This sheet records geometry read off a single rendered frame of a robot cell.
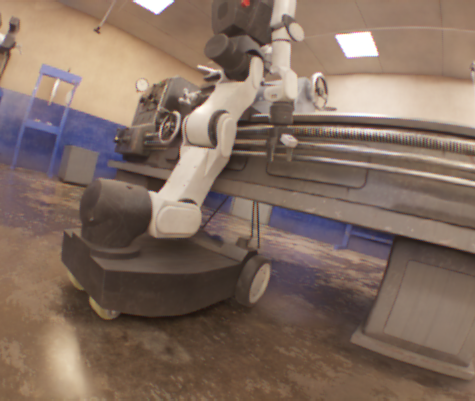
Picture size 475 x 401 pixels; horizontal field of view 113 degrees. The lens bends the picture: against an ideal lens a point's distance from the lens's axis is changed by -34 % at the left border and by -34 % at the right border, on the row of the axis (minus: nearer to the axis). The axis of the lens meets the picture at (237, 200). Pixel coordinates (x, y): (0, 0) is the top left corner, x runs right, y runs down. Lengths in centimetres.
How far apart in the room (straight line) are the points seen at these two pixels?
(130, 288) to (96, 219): 19
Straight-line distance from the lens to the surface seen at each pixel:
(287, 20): 100
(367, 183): 94
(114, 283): 59
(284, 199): 84
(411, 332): 91
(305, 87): 144
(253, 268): 85
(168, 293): 64
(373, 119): 100
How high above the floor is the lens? 39
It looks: level
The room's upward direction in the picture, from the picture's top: 14 degrees clockwise
